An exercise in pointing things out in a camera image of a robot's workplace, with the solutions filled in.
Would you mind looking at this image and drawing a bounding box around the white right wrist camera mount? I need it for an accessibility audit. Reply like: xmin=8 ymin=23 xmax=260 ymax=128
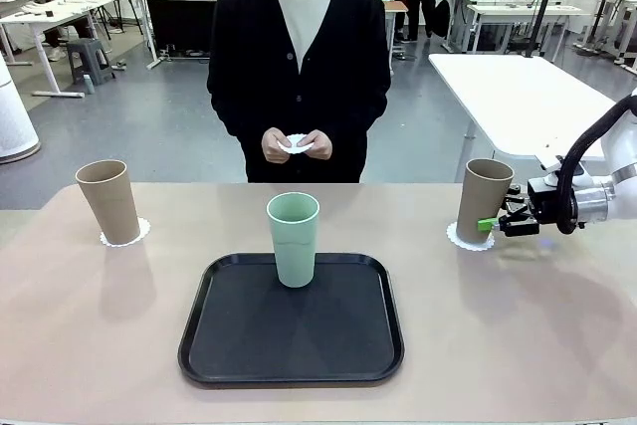
xmin=536 ymin=153 xmax=593 ymax=188

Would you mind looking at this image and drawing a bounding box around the black backpack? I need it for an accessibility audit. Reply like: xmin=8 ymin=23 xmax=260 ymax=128
xmin=431 ymin=0 xmax=452 ymax=40

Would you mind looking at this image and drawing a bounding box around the person's right forearm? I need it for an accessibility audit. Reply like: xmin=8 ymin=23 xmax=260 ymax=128
xmin=206 ymin=91 xmax=273 ymax=140

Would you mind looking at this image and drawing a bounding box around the brown tall cup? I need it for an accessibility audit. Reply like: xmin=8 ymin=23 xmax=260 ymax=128
xmin=456 ymin=157 xmax=516 ymax=245
xmin=75 ymin=159 xmax=142 ymax=245

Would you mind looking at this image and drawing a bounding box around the white t-shirt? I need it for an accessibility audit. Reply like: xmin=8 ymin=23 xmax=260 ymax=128
xmin=271 ymin=0 xmax=339 ymax=76

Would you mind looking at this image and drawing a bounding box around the person's left hand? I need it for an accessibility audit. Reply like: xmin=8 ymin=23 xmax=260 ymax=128
xmin=301 ymin=129 xmax=333 ymax=161

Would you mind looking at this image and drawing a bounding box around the grey plastic stool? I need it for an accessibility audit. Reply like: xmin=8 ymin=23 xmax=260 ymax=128
xmin=66 ymin=38 xmax=116 ymax=87

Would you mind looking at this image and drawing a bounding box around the desk with black panel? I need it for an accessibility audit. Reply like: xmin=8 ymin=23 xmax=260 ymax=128
xmin=121 ymin=0 xmax=223 ymax=71

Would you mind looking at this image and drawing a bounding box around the green tall cup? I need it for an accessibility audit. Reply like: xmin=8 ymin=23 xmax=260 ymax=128
xmin=266 ymin=192 xmax=320 ymax=290

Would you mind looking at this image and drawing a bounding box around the small brown-top table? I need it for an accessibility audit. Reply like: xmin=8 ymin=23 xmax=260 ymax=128
xmin=383 ymin=0 xmax=409 ymax=76

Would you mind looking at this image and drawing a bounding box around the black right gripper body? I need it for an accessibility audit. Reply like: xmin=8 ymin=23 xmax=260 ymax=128
xmin=525 ymin=176 xmax=566 ymax=225

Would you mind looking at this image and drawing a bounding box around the white desk with items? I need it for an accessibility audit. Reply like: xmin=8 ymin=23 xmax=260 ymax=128
xmin=0 ymin=0 xmax=116 ymax=100

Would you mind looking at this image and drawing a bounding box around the person's right hand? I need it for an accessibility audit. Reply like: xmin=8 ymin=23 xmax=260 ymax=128
xmin=261 ymin=126 xmax=295 ymax=165

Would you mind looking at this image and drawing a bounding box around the black tripod stand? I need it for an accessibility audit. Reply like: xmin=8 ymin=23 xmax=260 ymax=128
xmin=520 ymin=0 xmax=568 ymax=59

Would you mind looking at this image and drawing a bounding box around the black plastic tray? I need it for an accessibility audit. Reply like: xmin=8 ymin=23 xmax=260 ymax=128
xmin=177 ymin=252 xmax=405 ymax=386

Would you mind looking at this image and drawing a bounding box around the person in black cardigan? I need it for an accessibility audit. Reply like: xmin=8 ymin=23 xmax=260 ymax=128
xmin=206 ymin=0 xmax=392 ymax=184

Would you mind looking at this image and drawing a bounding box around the long white desk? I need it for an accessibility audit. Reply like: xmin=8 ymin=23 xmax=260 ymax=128
xmin=465 ymin=2 xmax=591 ymax=56

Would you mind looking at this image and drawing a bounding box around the black braided cable sleeve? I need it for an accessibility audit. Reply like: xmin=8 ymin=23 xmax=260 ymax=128
xmin=555 ymin=94 xmax=637 ymax=236

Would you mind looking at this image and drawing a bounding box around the person's left forearm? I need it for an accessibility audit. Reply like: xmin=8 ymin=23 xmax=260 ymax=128
xmin=325 ymin=91 xmax=392 ymax=140

